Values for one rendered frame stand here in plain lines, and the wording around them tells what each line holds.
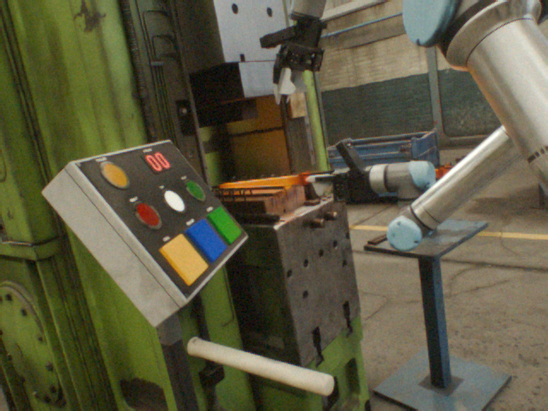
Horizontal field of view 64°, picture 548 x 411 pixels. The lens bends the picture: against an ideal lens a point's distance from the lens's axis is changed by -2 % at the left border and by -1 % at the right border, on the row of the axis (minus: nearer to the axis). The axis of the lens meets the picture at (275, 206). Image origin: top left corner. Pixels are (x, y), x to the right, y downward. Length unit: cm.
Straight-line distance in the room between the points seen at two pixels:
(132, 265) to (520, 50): 59
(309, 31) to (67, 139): 81
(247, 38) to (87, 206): 74
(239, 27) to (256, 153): 58
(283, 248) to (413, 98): 824
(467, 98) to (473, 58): 838
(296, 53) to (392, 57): 849
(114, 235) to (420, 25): 52
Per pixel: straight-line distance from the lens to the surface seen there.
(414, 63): 932
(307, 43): 108
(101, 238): 74
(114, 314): 159
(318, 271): 140
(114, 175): 77
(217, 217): 93
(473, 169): 98
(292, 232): 128
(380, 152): 502
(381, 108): 971
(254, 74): 130
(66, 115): 149
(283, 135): 162
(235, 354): 119
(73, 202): 75
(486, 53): 58
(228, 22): 126
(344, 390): 175
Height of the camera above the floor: 122
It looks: 12 degrees down
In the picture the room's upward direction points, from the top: 10 degrees counter-clockwise
